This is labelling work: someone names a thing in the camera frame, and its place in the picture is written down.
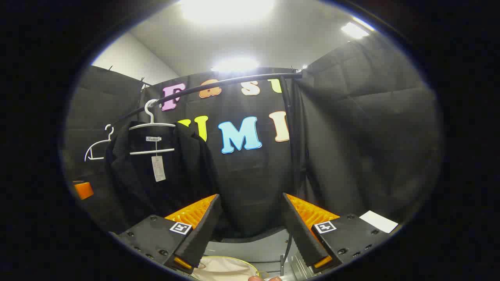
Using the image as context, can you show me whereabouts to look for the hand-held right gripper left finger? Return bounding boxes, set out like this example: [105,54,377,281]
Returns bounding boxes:
[116,194,224,274]

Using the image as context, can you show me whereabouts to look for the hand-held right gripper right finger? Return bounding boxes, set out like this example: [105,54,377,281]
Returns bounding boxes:
[281,192,387,274]

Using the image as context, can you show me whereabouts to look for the beige laundry hamper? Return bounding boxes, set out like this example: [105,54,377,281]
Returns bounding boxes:
[191,256,261,281]

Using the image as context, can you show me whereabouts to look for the black knit garment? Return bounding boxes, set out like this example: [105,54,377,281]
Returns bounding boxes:
[105,120,219,231]

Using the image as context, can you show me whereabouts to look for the white paper garment tag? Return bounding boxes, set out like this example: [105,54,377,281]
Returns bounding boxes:
[151,155,166,183]

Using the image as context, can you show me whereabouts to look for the white plastic clothes hanger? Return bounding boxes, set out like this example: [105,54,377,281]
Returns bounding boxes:
[84,124,114,162]
[128,99,176,156]

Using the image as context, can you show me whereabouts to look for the black metal clothes rack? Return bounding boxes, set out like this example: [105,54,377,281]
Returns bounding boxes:
[111,72,309,276]

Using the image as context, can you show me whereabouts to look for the white paper sheet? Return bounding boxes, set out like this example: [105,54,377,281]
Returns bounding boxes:
[359,210,399,234]

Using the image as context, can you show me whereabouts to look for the large ceiling light panel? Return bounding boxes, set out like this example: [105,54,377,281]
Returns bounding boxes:
[179,0,276,25]

